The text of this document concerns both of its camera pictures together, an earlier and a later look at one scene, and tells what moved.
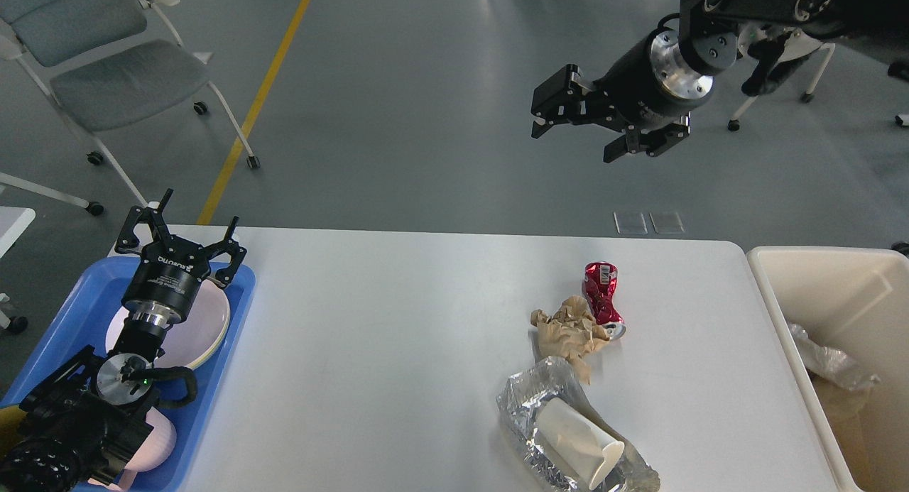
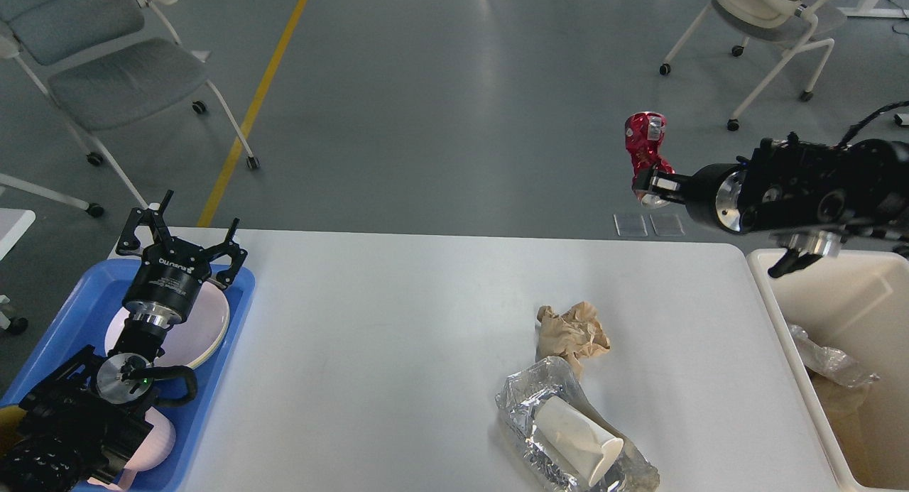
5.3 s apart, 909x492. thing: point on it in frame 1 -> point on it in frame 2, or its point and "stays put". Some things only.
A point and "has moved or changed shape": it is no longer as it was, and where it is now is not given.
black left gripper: [164, 285] stays put
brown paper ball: [569, 332] has moved or changed shape
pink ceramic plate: [195, 338] stays put
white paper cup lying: [578, 443] stays put
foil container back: [829, 362] stays put
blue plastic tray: [84, 319] stays put
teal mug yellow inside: [11, 420] stays put
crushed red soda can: [599, 282] -> [643, 133]
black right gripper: [649, 80] -> [711, 193]
